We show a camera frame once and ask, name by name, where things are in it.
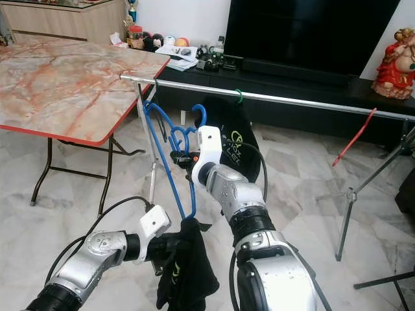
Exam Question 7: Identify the blue plastic hanger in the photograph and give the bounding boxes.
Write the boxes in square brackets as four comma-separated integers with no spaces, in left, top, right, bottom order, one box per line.
[143,102,208,221]
[152,107,198,220]

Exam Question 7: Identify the plain black garment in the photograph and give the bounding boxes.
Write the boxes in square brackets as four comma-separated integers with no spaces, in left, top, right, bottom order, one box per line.
[156,217,221,311]

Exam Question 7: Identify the black plastic hanger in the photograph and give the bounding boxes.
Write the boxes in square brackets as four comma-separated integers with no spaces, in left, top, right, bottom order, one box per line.
[148,79,161,106]

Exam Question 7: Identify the red plastic hanger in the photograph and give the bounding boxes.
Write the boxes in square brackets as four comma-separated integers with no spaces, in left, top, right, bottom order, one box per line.
[332,108,378,167]

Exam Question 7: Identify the black T-shirt green logo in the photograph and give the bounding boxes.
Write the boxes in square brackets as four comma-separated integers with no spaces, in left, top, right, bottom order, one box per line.
[201,96,263,184]

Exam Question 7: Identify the black electronic gadgets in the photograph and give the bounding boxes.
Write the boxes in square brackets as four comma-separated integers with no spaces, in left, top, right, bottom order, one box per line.
[196,51,244,72]

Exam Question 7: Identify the white paper stack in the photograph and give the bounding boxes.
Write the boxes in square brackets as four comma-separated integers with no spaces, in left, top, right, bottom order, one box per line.
[164,45,200,72]

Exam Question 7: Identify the black plush toy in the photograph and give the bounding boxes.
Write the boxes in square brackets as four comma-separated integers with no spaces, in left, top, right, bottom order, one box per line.
[144,34,165,52]

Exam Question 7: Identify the black TV console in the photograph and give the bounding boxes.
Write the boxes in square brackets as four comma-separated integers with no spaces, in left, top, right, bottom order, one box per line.
[156,62,415,146]

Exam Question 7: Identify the silver metal clothes rack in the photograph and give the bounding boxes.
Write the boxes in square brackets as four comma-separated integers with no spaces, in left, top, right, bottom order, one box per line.
[120,74,415,262]

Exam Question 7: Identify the red-lid snack jar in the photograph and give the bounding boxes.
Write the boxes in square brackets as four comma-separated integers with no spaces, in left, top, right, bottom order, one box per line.
[128,25,145,50]

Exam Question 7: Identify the white tissue pack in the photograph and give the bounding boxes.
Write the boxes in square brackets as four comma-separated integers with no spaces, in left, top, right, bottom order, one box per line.
[110,32,129,49]

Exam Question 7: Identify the marble top folding table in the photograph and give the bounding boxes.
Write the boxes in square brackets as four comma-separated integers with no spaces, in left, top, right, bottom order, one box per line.
[0,40,171,208]

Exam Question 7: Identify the gold and blue trophy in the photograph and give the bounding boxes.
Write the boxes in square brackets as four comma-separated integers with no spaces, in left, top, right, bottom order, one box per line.
[127,0,138,25]

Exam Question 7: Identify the black flat television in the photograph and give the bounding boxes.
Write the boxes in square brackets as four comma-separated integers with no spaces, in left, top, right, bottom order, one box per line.
[224,0,401,77]

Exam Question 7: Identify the light wooden cabinet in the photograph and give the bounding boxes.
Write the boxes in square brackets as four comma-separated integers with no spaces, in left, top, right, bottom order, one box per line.
[0,0,127,46]

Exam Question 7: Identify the red Buddha statue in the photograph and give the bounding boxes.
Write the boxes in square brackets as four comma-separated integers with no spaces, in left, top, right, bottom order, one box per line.
[372,27,415,100]

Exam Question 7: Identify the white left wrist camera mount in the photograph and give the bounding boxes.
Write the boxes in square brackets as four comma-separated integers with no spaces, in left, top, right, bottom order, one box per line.
[138,204,172,265]

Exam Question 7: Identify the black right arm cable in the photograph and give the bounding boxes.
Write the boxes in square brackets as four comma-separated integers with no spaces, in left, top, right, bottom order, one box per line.
[229,141,269,311]

